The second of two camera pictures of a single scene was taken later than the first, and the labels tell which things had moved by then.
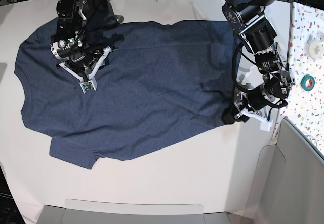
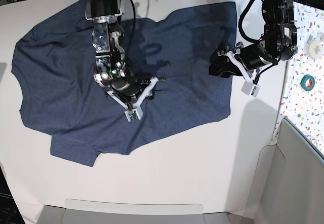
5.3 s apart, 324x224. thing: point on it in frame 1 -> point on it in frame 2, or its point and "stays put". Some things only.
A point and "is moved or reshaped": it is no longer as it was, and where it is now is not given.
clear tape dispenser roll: (313, 47) stays put
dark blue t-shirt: (165, 80) is moved or reshaped
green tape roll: (308, 82) stays put
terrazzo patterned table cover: (305, 106) stays put
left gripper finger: (62, 65) -> (110, 93)
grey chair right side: (289, 184) stays put
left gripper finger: (107, 50) -> (148, 91)
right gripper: (256, 99) -> (246, 58)
